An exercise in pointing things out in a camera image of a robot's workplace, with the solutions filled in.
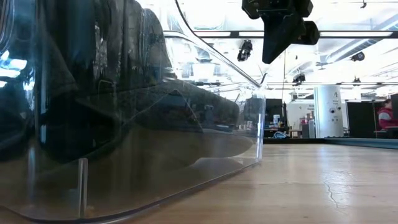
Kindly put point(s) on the person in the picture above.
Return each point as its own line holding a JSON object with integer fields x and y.
{"x": 387, "y": 116}

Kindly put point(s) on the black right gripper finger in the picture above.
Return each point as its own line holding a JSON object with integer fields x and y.
{"x": 276, "y": 37}

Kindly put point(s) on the white cylindrical column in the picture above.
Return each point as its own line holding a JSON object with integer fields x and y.
{"x": 328, "y": 112}

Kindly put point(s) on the grey cap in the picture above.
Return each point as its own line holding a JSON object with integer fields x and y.
{"x": 186, "y": 105}

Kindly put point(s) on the clear plastic bin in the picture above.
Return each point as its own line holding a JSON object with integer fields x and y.
{"x": 217, "y": 149}

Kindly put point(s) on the black aluminium table frame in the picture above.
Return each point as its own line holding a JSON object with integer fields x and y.
{"x": 295, "y": 140}

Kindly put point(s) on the black partition panel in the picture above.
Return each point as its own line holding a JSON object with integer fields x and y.
{"x": 360, "y": 119}

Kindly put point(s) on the black hanging camera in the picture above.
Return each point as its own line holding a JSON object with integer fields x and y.
{"x": 245, "y": 49}

